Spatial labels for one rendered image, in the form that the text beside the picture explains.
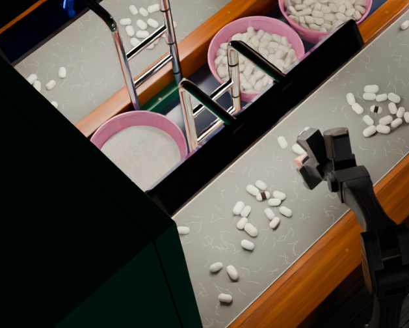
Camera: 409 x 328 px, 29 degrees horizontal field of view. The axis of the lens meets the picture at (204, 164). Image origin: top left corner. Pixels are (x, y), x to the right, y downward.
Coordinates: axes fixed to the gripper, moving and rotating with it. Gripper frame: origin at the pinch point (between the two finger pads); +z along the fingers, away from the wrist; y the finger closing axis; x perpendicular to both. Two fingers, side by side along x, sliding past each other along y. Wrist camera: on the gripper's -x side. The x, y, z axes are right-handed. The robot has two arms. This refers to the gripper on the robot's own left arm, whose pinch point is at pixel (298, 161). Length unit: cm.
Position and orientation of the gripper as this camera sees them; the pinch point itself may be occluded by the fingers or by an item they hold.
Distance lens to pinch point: 195.0
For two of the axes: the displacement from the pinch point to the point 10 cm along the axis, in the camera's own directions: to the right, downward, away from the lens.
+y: -7.3, 6.2, -2.9
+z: -4.6, -1.4, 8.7
